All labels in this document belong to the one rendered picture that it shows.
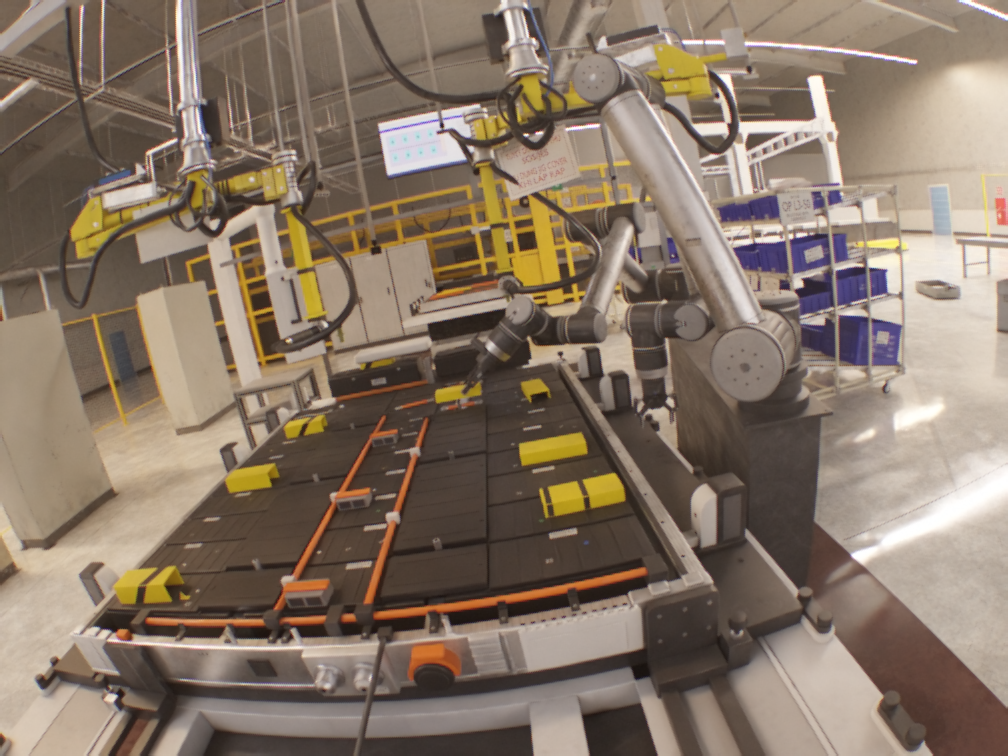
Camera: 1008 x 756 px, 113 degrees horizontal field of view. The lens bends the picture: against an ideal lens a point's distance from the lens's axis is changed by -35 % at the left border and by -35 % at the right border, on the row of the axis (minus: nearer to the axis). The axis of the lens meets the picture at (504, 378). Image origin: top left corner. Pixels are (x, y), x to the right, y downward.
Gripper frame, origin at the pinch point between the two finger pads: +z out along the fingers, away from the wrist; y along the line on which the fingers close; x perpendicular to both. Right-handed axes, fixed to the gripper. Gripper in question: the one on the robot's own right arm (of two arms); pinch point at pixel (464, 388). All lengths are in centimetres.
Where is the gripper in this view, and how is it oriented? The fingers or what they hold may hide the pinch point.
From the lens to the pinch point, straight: 181.0
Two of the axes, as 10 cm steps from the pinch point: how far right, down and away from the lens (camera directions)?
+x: -7.7, -6.1, -1.8
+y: -0.3, -2.5, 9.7
